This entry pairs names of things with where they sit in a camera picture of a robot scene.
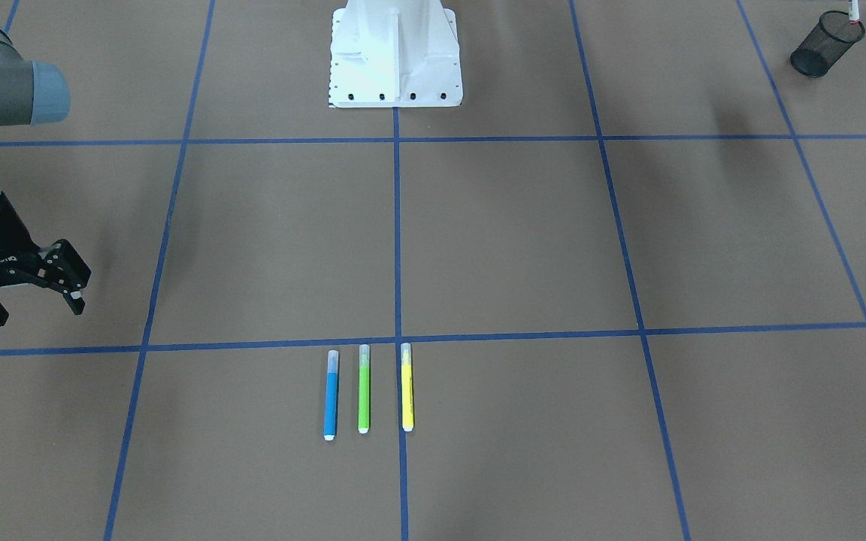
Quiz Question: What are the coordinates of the red white marker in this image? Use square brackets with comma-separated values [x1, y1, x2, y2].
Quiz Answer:
[848, 0, 861, 25]

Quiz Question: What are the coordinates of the yellow highlighter pen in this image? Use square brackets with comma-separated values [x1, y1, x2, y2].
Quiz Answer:
[400, 343, 415, 434]

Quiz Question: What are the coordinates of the near black mesh cup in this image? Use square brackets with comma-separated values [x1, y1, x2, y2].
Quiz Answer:
[789, 10, 866, 78]

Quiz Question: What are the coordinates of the green highlighter pen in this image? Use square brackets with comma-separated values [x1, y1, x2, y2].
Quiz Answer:
[357, 343, 371, 435]

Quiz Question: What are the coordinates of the blue highlighter pen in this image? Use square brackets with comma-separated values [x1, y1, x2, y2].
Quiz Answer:
[322, 349, 340, 442]

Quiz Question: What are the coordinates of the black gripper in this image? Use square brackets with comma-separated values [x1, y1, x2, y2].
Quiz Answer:
[0, 194, 92, 328]

